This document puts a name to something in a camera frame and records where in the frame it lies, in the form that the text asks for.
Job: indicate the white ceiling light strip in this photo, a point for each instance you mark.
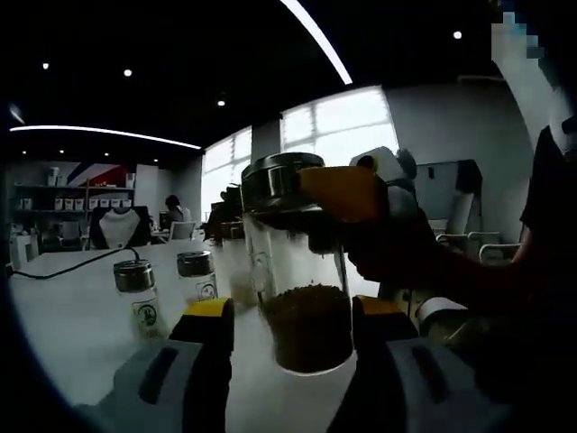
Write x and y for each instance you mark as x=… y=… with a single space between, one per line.
x=324 y=40
x=103 y=133

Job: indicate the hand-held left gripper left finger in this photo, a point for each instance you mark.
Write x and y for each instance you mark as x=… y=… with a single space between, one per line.
x=194 y=361

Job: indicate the white office chair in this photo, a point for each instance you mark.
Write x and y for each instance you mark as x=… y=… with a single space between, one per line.
x=473 y=245

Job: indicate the large green leafy plant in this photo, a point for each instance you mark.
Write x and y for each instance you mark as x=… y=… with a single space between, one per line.
x=225 y=203

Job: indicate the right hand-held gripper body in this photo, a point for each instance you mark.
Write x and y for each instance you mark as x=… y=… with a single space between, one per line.
x=390 y=162

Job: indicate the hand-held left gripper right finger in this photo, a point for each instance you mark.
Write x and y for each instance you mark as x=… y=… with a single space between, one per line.
x=387 y=374

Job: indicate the shelf with white boxes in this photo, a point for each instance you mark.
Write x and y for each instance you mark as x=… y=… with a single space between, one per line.
x=72 y=203

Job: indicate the small glass seasoning bottle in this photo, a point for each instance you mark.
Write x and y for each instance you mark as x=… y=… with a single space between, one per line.
x=144 y=315
x=198 y=288

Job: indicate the tall seasoning bottle brown contents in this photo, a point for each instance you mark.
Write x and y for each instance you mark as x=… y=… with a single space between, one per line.
x=306 y=325

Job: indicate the chair with black-white shirt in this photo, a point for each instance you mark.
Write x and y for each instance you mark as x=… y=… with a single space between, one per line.
x=118 y=227

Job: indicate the person in black shirt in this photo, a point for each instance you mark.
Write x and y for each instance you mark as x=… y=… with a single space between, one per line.
x=554 y=216

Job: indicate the tall seasoning bottle beige contents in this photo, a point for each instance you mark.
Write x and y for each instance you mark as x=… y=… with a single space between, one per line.
x=239 y=288

